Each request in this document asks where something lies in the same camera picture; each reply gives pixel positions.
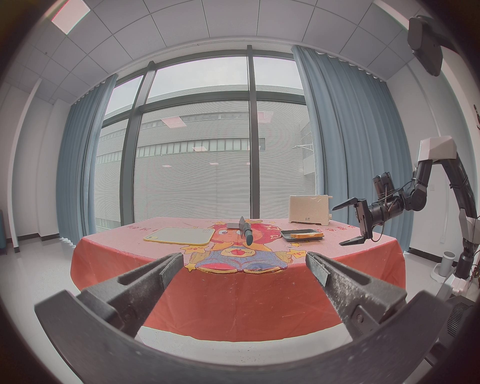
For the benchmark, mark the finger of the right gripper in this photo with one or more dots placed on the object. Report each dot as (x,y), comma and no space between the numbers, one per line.
(347,204)
(354,240)

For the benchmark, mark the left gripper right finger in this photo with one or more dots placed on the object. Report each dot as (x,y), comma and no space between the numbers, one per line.
(360,300)

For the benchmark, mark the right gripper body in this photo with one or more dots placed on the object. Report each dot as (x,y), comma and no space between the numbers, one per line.
(380,213)

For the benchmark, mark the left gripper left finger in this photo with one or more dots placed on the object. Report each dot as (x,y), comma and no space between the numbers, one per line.
(123,296)

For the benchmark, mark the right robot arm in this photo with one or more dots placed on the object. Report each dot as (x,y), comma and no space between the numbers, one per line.
(455,176)

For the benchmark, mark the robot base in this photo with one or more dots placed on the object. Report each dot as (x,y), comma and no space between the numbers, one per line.
(459,311)

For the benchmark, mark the cream toaster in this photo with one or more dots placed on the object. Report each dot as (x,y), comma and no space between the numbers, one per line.
(307,209)

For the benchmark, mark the slice of bread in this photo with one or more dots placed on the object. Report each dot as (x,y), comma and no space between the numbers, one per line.
(305,236)

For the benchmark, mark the blue curtain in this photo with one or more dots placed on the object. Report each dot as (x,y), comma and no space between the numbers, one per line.
(356,150)
(80,165)

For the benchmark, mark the dark grey tray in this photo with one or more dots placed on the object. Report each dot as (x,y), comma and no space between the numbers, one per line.
(287,235)

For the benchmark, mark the cutting board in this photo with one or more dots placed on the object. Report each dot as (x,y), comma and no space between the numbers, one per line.
(178,235)

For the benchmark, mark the grey cylinder on white stand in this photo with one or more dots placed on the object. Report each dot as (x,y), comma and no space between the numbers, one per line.
(448,264)

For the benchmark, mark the window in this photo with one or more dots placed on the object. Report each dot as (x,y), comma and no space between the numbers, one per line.
(195,150)

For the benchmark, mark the ceiling light panel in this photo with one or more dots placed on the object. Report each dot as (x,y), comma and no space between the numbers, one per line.
(70,17)

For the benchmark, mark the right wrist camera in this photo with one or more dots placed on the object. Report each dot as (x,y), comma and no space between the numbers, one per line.
(382,183)

